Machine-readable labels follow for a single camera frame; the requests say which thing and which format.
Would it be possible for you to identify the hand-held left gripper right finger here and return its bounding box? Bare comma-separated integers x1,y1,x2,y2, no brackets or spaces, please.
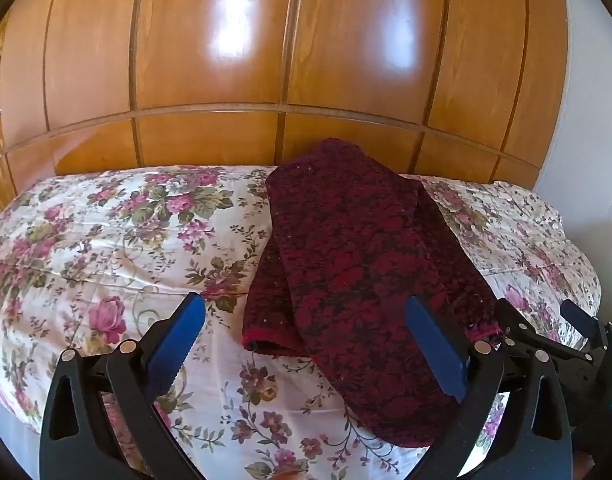
405,296,573,480

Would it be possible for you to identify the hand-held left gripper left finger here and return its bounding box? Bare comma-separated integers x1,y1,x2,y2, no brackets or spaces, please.
39,291,207,480

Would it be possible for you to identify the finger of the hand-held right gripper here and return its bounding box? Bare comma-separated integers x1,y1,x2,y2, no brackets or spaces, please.
560,300,611,356
494,300,594,362

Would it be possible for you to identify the dark red patterned knit garment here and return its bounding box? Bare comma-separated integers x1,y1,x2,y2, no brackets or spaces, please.
242,137,502,448

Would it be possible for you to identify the floral bedsheet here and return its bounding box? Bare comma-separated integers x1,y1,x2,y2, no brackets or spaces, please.
0,164,602,480

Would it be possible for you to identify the wooden wardrobe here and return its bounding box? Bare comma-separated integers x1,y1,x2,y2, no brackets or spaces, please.
0,0,569,211

